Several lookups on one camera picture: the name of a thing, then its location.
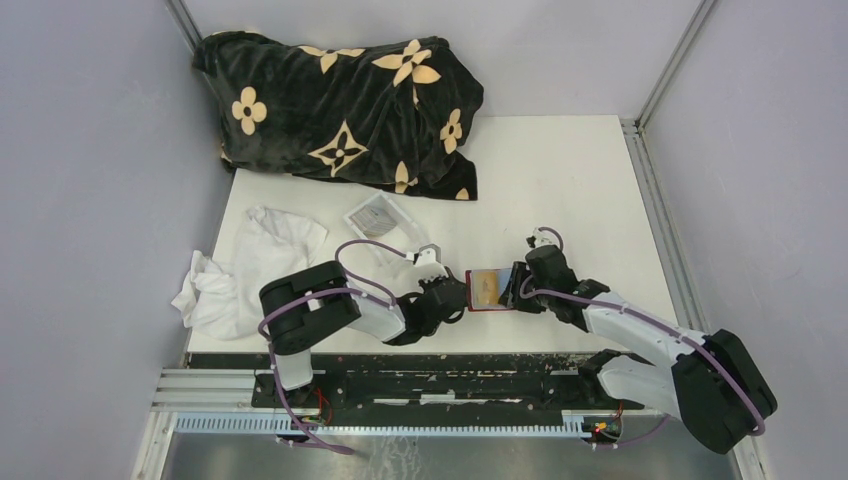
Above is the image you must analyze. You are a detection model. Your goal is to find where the white plastic card box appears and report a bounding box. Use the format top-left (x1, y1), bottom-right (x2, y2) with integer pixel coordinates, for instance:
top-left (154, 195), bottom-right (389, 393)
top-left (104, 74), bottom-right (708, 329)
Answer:
top-left (343, 192), bottom-right (430, 253)

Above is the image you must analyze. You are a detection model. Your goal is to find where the stack of cards in box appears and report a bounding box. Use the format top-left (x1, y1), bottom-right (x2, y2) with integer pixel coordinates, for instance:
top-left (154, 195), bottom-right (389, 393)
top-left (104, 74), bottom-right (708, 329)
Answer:
top-left (350, 205), bottom-right (397, 238)

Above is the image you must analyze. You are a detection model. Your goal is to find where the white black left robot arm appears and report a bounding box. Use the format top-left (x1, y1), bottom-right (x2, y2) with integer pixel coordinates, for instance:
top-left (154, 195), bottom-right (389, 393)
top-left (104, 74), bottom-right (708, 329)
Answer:
top-left (258, 261), bottom-right (467, 407)

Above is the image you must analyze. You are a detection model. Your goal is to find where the red leather card holder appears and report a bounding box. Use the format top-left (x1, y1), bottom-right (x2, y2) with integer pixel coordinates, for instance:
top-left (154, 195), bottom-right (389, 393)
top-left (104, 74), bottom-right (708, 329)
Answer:
top-left (465, 268), bottom-right (511, 312)

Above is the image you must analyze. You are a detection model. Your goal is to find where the aluminium frame rail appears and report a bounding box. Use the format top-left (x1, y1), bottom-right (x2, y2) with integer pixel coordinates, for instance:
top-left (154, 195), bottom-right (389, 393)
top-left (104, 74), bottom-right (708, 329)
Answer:
top-left (621, 1), bottom-right (722, 332)

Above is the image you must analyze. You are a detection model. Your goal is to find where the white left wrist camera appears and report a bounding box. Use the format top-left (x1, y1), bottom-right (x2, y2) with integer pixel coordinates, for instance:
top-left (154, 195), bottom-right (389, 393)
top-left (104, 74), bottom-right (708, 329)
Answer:
top-left (406, 244), bottom-right (448, 281)

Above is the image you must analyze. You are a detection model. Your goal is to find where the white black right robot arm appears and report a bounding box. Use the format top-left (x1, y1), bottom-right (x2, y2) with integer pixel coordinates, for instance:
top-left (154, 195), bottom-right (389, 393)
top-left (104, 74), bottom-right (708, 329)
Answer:
top-left (501, 245), bottom-right (778, 454)

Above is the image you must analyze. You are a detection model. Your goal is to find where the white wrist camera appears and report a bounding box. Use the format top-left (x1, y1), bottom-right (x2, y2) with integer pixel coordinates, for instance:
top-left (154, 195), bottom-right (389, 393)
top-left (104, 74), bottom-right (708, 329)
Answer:
top-left (406, 244), bottom-right (448, 281)
top-left (526, 230), bottom-right (550, 249)

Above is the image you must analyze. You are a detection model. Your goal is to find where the yellow credit card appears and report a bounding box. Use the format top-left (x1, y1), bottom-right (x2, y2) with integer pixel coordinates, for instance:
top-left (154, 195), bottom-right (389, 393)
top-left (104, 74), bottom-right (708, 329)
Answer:
top-left (474, 270), bottom-right (500, 308)

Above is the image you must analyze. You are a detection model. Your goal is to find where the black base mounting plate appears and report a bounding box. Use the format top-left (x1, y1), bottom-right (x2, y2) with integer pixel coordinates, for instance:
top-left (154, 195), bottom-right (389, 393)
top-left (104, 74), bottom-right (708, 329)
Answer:
top-left (251, 354), bottom-right (641, 427)

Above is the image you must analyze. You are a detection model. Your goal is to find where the black floral blanket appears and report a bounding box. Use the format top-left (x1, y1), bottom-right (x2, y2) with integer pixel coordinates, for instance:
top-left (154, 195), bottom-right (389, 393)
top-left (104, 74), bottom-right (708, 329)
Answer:
top-left (192, 31), bottom-right (484, 201)

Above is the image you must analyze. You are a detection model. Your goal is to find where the white slotted cable duct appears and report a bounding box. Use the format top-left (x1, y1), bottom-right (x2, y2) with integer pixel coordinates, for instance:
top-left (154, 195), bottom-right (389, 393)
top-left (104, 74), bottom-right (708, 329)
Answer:
top-left (173, 410), bottom-right (588, 439)

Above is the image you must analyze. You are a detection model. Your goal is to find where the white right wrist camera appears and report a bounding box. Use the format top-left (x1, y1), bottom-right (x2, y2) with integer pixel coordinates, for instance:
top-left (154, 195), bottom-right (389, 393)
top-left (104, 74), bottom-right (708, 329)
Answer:
top-left (526, 230), bottom-right (550, 249)

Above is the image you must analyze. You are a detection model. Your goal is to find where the white crumpled cloth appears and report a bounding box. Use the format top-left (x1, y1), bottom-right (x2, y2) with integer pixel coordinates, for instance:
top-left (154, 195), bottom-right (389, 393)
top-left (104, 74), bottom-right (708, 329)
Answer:
top-left (171, 205), bottom-right (328, 341)

